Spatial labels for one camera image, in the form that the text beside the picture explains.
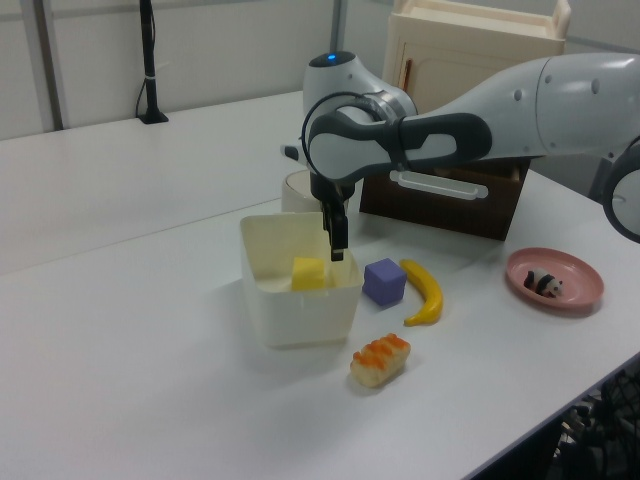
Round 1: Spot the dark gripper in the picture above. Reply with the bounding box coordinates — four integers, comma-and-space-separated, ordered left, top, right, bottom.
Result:
309, 172, 357, 263

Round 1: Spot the cream plastic box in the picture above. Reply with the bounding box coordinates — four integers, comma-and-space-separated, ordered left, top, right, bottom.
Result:
238, 210, 364, 350

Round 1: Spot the cream bowl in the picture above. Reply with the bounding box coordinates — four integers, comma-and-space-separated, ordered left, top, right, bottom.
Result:
281, 168, 362, 216

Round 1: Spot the yellow cube block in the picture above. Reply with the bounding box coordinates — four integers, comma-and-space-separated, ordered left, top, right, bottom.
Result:
290, 256, 329, 294

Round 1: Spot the purple cube block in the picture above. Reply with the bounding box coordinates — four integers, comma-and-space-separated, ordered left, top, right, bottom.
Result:
362, 257, 407, 307

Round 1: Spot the brown wooden drawer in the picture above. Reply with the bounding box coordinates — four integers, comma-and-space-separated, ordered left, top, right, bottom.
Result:
359, 158, 531, 242

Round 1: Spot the yellow toy banana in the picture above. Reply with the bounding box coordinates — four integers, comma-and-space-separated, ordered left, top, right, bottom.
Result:
398, 258, 445, 329

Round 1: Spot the shrimp sushi toy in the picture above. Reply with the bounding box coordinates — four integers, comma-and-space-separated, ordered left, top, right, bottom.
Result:
348, 333, 413, 389

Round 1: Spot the cream storage cabinet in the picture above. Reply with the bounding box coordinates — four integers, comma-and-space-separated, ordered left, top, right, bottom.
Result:
387, 0, 572, 119

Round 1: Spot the panda figurine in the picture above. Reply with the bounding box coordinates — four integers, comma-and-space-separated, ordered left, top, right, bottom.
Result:
523, 268, 565, 299

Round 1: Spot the pink plate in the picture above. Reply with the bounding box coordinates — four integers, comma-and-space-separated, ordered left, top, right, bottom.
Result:
504, 246, 605, 317

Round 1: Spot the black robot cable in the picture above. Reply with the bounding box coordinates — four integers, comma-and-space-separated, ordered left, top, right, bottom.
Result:
299, 92, 407, 174

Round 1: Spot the white drawer handle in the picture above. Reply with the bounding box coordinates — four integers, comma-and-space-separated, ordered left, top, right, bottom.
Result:
389, 168, 489, 202

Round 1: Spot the black camera stand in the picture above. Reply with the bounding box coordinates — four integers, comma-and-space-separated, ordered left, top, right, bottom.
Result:
135, 0, 170, 125

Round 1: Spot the grey partition post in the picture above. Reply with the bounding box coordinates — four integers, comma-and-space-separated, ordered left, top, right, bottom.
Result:
33, 0, 67, 132

